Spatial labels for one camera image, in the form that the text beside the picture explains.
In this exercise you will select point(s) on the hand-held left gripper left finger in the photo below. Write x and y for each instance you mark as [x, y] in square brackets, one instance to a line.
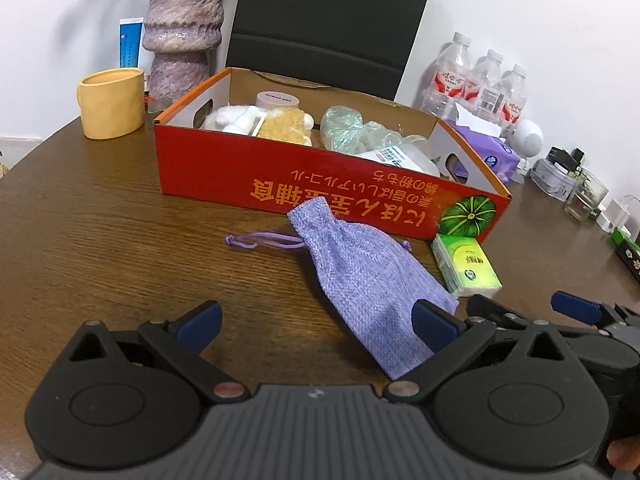
[197, 327]

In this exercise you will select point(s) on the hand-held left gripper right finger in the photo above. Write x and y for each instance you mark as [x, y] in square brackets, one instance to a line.
[432, 327]

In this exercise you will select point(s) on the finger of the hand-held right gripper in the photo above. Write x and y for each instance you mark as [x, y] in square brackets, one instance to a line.
[575, 306]
[492, 311]

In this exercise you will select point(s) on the green tissue pack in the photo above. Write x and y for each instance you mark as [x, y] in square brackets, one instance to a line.
[465, 265]

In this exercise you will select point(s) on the white wet wipes pack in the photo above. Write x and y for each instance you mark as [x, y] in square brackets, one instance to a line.
[400, 157]

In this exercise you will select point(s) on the red cardboard box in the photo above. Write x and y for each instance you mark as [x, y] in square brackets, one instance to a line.
[300, 180]

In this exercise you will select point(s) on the white spray bottle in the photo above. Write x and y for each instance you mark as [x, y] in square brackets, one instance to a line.
[245, 122]

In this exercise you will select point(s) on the white and yellow plush toy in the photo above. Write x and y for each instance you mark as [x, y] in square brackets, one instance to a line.
[287, 127]

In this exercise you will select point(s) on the iridescent bubble wrap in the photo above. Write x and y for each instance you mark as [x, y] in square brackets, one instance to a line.
[340, 125]

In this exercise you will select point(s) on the pink cream jar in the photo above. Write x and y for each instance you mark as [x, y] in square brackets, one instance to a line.
[277, 100]

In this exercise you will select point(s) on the person's right hand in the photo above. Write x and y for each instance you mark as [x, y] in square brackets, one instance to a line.
[625, 455]

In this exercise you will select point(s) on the black patterned box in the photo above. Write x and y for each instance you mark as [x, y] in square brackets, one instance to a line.
[631, 260]

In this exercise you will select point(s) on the green and white packet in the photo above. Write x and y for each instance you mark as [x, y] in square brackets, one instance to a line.
[621, 236]

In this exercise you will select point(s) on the white charger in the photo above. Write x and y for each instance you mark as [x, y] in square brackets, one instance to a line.
[615, 215]

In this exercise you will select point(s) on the glass cup with plant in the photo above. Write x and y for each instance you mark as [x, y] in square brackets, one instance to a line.
[585, 195]

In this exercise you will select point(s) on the clear plastic box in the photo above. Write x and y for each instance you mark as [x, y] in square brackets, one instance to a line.
[550, 180]

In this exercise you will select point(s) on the black device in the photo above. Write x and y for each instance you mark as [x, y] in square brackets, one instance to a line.
[565, 157]

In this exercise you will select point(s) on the purple tissue pack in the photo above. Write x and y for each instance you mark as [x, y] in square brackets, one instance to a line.
[492, 155]

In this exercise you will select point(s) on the white robot speaker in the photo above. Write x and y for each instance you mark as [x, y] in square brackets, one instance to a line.
[527, 137]

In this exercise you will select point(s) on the clear water bottle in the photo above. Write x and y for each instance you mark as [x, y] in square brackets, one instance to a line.
[447, 77]
[485, 85]
[512, 97]

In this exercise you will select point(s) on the yellow mug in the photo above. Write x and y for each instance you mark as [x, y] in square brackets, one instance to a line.
[110, 105]

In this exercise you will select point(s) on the blue and white carton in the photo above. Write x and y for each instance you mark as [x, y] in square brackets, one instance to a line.
[131, 42]

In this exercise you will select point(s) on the purple ceramic vase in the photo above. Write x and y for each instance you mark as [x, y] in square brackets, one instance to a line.
[182, 25]

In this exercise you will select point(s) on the black paper bag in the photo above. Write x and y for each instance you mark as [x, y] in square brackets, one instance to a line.
[320, 20]

